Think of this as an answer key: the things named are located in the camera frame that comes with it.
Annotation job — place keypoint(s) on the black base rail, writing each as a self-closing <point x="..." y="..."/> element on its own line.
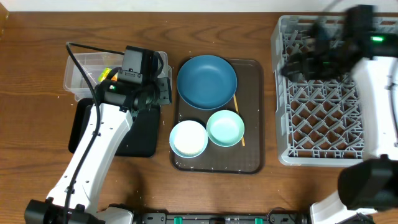
<point x="272" y="218"/>

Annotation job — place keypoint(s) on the clear plastic bin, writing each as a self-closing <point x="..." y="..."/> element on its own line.
<point x="85" y="69"/>

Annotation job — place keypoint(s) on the grey dishwasher rack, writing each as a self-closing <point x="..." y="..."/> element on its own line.
<point x="318" y="123"/>

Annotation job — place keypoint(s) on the yellow snack wrapper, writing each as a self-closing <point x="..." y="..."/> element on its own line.
<point x="105" y="73"/>

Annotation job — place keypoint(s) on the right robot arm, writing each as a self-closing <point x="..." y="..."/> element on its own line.
<point x="370" y="58"/>

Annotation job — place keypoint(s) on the brown serving tray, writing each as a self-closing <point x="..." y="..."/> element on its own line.
<point x="236" y="159"/>

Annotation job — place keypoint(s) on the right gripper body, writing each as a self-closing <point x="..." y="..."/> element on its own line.
<point x="323" y="67"/>

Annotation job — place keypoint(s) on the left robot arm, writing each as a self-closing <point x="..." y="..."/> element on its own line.
<point x="74" y="199"/>

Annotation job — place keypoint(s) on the black plastic tray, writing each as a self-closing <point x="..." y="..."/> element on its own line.
<point x="140" y="141"/>

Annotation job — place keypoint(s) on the light blue bowl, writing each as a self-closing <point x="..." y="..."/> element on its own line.
<point x="188" y="139"/>

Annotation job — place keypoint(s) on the dark blue plate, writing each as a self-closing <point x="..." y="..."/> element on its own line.
<point x="207" y="82"/>

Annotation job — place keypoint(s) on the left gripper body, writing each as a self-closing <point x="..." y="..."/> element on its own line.
<point x="153" y="95"/>

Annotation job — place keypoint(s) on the wooden chopstick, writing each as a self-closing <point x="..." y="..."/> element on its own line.
<point x="237" y="105"/>

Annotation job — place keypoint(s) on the mint green bowl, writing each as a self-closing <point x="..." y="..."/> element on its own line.
<point x="225" y="128"/>

